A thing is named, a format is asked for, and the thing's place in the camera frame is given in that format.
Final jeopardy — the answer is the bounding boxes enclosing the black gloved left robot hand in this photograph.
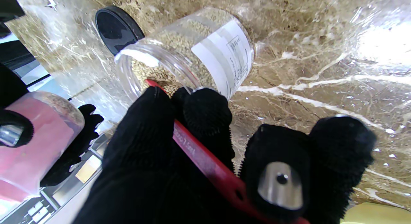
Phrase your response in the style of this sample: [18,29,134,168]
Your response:
[72,86,377,224]

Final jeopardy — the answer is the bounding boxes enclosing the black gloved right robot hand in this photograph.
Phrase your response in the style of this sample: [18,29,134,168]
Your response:
[0,63,105,187]

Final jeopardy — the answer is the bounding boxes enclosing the pink measuring cup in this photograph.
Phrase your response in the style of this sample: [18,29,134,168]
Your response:
[0,91,85,203]

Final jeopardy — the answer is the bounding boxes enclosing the red measuring spoon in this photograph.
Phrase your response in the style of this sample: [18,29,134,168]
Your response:
[144,79,310,224]

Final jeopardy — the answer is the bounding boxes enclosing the clear glass grain jar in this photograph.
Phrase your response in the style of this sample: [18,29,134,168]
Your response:
[114,6,256,101]

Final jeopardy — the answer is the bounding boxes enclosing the black round jar lid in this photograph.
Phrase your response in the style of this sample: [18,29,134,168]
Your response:
[95,5,145,56]

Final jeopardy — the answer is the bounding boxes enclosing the yellow plastic bowl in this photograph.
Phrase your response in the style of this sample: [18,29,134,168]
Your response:
[340,202,411,224]

